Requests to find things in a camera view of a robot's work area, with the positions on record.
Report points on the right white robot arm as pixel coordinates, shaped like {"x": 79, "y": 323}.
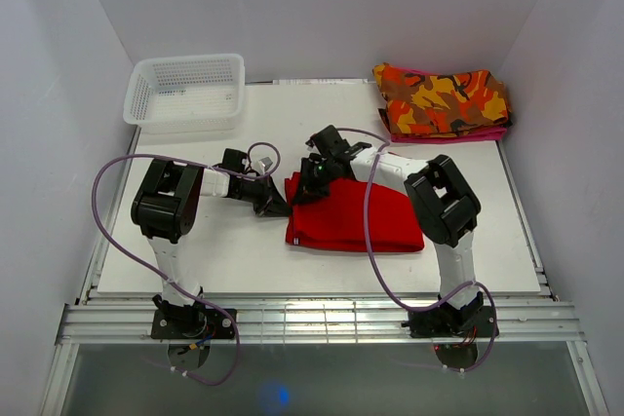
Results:
{"x": 444, "y": 205}

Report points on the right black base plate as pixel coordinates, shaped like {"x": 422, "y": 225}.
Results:
{"x": 446, "y": 323}

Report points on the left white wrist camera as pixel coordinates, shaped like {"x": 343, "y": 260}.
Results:
{"x": 263, "y": 165}

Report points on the aluminium frame rail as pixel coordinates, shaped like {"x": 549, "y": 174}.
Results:
{"x": 287, "y": 322}

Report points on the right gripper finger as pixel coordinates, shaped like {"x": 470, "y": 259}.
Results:
{"x": 306, "y": 194}
{"x": 308, "y": 174}

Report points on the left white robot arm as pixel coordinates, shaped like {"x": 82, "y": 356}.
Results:
{"x": 165, "y": 209}

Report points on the white perforated plastic basket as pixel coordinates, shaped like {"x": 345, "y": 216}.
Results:
{"x": 202, "y": 93}

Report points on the red trousers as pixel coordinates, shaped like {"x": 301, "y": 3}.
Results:
{"x": 337, "y": 222}

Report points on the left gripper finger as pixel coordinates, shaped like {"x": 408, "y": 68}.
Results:
{"x": 277, "y": 203}
{"x": 260, "y": 210}

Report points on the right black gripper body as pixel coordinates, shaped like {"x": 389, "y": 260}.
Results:
{"x": 326, "y": 174}

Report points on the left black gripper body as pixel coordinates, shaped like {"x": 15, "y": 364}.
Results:
{"x": 254, "y": 191}

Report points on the orange camouflage folded trousers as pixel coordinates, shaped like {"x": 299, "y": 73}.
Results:
{"x": 439, "y": 94}

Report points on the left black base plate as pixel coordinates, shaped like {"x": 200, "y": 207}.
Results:
{"x": 193, "y": 325}

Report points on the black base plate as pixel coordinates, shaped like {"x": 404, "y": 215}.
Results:
{"x": 446, "y": 323}
{"x": 193, "y": 325}

